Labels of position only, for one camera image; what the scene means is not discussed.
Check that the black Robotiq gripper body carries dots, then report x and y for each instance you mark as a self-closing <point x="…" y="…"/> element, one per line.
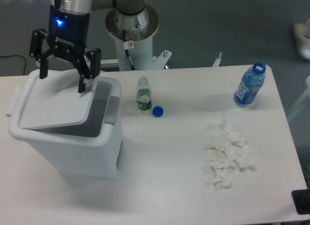
<point x="67" y="34"/>

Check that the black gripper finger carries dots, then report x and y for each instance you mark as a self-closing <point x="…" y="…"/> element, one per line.
<point x="87" y="65"/>
<point x="37" y="38"/>

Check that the white trash can lid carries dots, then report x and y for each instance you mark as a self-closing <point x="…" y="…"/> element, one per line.
<point x="55" y="101"/>

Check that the blue bottle cap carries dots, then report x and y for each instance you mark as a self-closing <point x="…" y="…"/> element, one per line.
<point x="157" y="111"/>

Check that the white plastic trash can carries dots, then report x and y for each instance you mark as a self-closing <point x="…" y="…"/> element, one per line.
<point x="91" y="148"/>

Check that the clear bottle green label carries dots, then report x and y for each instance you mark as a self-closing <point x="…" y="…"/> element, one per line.
<point x="143" y="94"/>

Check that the blue plastic drink bottle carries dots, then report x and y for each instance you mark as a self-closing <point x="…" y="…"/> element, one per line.
<point x="250" y="84"/>

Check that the crumpled white tissue upper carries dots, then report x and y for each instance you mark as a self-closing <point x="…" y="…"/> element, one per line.
<point x="235" y="148"/>

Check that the crumpled white tissue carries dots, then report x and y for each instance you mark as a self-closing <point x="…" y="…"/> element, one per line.
<point x="235" y="148"/>
<point x="222" y="173"/>

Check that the crumpled white tissue lower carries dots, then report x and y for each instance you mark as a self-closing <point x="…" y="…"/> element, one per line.
<point x="222" y="173"/>

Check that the white sneaker shoe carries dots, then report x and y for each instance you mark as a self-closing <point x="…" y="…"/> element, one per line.
<point x="301" y="33"/>

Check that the black device at edge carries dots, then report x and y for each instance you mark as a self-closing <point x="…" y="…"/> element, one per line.
<point x="301" y="200"/>

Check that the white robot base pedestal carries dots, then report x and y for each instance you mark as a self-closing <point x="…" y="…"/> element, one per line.
<point x="133" y="38"/>

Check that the white frame at right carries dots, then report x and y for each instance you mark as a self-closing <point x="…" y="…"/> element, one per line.
<point x="300" y="104"/>

